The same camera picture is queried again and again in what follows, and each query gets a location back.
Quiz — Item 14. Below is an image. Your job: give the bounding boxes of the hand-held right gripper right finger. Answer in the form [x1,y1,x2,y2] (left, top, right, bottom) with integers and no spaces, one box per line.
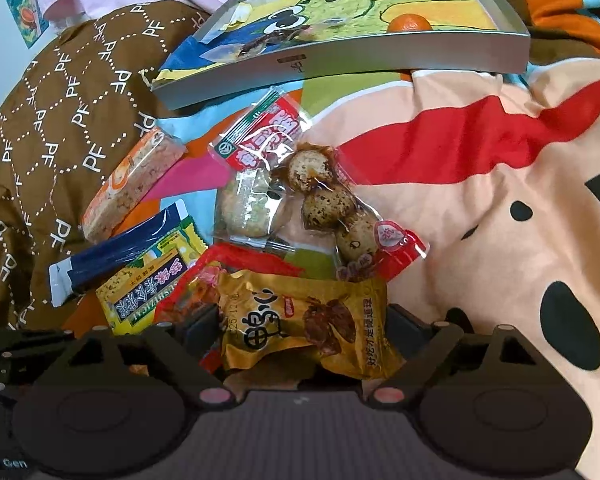
[367,305,546,407]

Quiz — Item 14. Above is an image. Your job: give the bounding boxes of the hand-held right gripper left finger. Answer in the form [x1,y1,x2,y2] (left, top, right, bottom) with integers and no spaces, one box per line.
[70,305,232,408]

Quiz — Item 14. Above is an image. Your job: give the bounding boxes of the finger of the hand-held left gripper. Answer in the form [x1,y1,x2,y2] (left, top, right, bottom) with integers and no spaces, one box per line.
[0,329,77,361]

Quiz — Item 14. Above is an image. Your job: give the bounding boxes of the red snack packet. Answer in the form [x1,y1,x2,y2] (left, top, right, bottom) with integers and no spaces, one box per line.
[152,242,306,376]

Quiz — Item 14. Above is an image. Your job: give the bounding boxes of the yellow green snack packet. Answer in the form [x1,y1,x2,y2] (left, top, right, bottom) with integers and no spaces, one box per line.
[96,217,208,337]

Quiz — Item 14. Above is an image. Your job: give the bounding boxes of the yellow brown snack packet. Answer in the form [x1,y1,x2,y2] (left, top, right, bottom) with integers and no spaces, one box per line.
[215,270,406,381]

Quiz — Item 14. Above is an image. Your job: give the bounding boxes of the dark blue snack packet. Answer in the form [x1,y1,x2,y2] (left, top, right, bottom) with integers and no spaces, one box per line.
[49,200,188,308]

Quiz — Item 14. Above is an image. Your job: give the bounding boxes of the round green pastry packet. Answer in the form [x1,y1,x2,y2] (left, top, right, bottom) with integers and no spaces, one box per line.
[212,167,301,251]

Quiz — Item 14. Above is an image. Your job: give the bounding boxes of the quail egg packet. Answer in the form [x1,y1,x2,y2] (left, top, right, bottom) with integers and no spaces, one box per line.
[207,87,428,283]

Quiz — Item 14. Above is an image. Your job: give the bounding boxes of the orange rice cracker packet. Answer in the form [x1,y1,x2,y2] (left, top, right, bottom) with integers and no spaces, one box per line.
[80,127,188,243]

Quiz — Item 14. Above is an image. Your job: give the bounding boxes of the grey box with cartoon lining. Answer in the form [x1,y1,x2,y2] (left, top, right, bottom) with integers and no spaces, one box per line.
[150,0,531,111]

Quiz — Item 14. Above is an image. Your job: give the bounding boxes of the colourful printed blanket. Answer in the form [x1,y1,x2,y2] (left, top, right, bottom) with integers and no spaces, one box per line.
[60,0,600,480]

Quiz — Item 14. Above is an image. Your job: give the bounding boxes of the brown patterned blanket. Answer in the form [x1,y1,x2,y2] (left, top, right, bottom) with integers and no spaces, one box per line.
[0,0,216,331]

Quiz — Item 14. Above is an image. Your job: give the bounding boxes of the clear wrapped dark snack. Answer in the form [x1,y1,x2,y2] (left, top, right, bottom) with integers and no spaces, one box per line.
[200,30,301,63]

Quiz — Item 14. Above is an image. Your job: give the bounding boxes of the orange tangerine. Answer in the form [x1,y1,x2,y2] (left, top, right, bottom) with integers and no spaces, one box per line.
[386,12,433,33]

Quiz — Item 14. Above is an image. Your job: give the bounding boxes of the wall poster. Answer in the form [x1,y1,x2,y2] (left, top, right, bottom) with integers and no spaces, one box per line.
[2,0,51,51]

